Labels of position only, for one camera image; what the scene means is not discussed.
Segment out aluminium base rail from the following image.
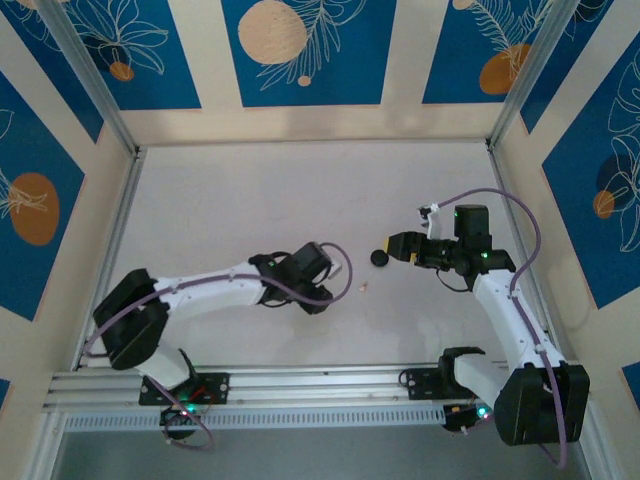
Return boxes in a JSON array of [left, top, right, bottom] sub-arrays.
[[42, 359, 581, 414]]

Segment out thin black gripper wire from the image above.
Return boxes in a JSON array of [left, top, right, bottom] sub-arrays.
[[435, 267, 474, 294]]

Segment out aluminium frame post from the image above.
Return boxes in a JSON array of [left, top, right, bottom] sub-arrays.
[[37, 0, 141, 156], [487, 0, 616, 151]]

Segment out slotted grey cable duct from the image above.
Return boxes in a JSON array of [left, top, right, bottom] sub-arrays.
[[62, 404, 446, 434]]

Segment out aluminium table side rail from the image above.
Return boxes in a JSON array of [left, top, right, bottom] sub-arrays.
[[74, 147, 149, 371], [487, 144, 556, 346]]

